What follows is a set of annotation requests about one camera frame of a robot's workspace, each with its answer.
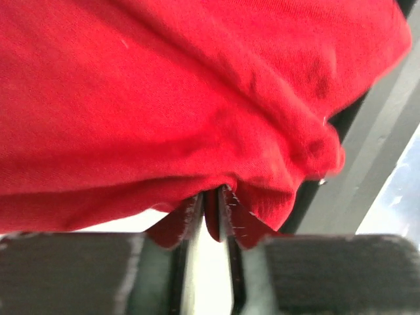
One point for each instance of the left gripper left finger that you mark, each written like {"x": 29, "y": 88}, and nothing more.
{"x": 100, "y": 273}

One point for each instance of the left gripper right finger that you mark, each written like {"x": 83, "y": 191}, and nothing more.
{"x": 274, "y": 273}

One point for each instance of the dark red t shirt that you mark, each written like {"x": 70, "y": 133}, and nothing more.
{"x": 109, "y": 108}

